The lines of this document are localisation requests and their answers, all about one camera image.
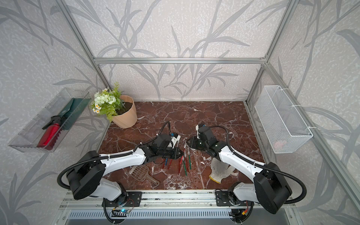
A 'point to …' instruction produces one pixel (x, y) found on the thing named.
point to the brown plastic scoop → (140, 171)
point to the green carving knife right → (189, 159)
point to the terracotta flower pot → (127, 117)
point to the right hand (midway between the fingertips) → (187, 141)
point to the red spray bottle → (52, 131)
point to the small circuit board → (124, 211)
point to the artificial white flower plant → (108, 102)
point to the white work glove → (220, 169)
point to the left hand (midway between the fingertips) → (184, 155)
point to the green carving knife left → (184, 166)
